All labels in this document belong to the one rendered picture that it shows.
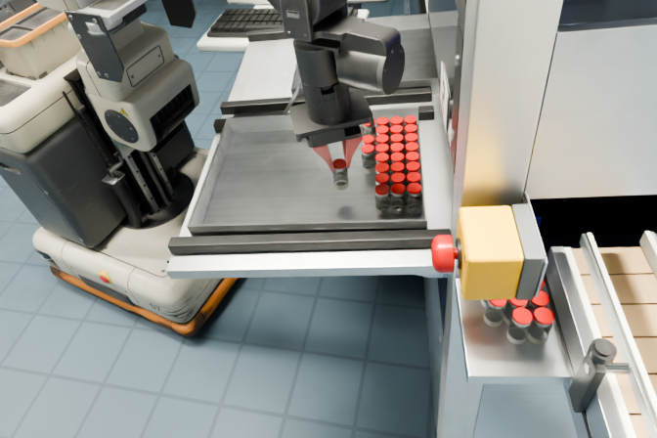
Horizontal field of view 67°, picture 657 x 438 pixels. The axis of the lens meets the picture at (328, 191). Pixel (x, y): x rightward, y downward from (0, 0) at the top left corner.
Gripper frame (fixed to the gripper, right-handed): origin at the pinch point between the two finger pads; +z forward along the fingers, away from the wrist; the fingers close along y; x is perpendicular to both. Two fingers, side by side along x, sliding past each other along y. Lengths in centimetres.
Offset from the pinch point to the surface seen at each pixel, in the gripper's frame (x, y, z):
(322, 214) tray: -2.4, -4.1, 7.0
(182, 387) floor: 23, -57, 94
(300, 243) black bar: -8.4, -7.9, 5.4
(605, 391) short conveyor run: -37.5, 17.9, 2.5
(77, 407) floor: 25, -90, 93
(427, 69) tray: 29.7, 22.9, 7.4
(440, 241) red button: -22.4, 7.1, -5.9
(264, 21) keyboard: 77, -7, 12
